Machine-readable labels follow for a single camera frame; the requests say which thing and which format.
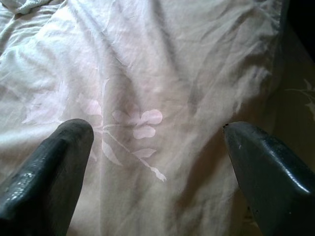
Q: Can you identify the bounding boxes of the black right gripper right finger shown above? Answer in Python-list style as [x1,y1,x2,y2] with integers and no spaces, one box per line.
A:
[222,122,315,236]

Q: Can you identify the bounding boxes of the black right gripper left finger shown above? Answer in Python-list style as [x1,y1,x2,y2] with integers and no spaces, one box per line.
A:
[0,118,95,236]

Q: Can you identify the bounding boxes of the beige floral bed sheet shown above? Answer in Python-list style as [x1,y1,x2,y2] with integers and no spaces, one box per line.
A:
[246,41,315,236]

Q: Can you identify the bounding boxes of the beige floral duvet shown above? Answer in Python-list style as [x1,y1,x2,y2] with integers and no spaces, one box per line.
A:
[0,0,291,236]

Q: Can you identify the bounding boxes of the white crumpled cloth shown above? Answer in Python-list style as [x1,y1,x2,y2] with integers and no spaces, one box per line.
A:
[13,0,52,15]

